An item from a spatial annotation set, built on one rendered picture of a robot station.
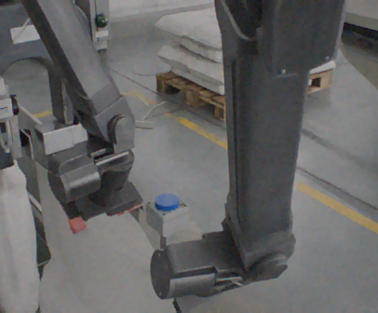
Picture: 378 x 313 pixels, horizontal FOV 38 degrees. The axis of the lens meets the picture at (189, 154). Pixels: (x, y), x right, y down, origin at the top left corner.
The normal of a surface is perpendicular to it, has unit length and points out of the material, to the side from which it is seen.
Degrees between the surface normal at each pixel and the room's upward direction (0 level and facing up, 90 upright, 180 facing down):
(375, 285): 0
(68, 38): 86
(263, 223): 109
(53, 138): 90
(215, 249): 29
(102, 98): 86
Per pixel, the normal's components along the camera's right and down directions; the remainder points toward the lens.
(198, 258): 0.28, -0.61
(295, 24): 0.29, 0.79
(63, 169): 0.63, 0.30
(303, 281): 0.00, -0.89
